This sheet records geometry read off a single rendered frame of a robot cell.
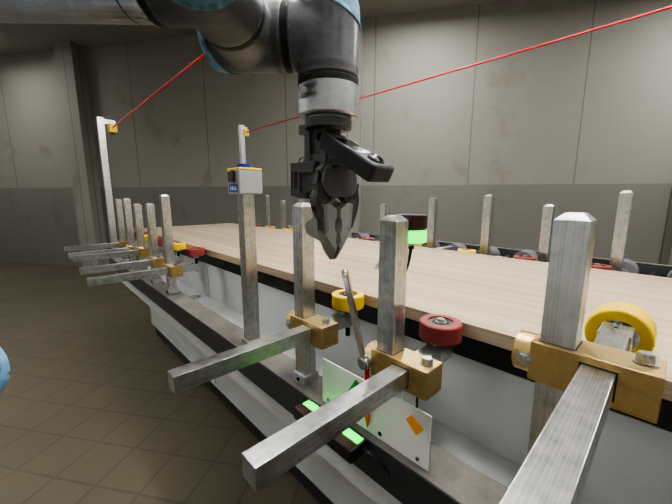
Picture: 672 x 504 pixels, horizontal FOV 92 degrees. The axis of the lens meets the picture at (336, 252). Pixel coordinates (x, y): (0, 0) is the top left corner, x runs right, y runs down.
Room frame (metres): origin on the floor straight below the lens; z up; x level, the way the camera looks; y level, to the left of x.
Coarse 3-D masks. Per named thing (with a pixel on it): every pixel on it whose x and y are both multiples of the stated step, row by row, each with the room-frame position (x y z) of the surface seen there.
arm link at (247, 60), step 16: (272, 0) 0.49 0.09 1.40; (272, 16) 0.47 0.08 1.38; (272, 32) 0.47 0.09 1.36; (208, 48) 0.48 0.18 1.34; (256, 48) 0.47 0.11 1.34; (272, 48) 0.48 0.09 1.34; (224, 64) 0.50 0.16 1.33; (240, 64) 0.49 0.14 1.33; (256, 64) 0.50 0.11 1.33; (272, 64) 0.50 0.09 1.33; (288, 64) 0.50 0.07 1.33
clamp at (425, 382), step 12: (372, 348) 0.55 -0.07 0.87; (384, 360) 0.52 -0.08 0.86; (396, 360) 0.51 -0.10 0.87; (408, 360) 0.50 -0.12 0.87; (420, 360) 0.50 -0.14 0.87; (372, 372) 0.54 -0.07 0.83; (408, 372) 0.49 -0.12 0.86; (420, 372) 0.47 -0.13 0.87; (432, 372) 0.47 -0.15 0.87; (408, 384) 0.49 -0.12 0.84; (420, 384) 0.47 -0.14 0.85; (432, 384) 0.48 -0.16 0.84; (420, 396) 0.47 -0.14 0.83
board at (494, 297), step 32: (224, 224) 2.92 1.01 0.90; (224, 256) 1.36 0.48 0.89; (288, 256) 1.31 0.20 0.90; (320, 256) 1.31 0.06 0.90; (352, 256) 1.31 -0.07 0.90; (416, 256) 1.31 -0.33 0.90; (448, 256) 1.31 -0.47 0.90; (480, 256) 1.31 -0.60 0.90; (320, 288) 0.91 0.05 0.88; (352, 288) 0.84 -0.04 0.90; (416, 288) 0.84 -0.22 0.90; (448, 288) 0.84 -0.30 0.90; (480, 288) 0.84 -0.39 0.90; (512, 288) 0.84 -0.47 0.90; (544, 288) 0.84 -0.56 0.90; (608, 288) 0.84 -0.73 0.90; (640, 288) 0.84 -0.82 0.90; (416, 320) 0.67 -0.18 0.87; (480, 320) 0.61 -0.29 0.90; (512, 320) 0.61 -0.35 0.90
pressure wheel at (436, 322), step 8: (424, 320) 0.59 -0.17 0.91; (432, 320) 0.60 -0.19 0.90; (440, 320) 0.58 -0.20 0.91; (448, 320) 0.60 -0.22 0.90; (456, 320) 0.59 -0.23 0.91; (424, 328) 0.57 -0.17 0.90; (432, 328) 0.56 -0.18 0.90; (440, 328) 0.55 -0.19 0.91; (448, 328) 0.55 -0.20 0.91; (456, 328) 0.56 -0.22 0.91; (424, 336) 0.57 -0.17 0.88; (432, 336) 0.56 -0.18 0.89; (440, 336) 0.55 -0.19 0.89; (448, 336) 0.55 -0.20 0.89; (456, 336) 0.55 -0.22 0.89; (440, 344) 0.55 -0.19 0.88; (448, 344) 0.55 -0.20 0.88; (456, 344) 0.56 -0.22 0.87
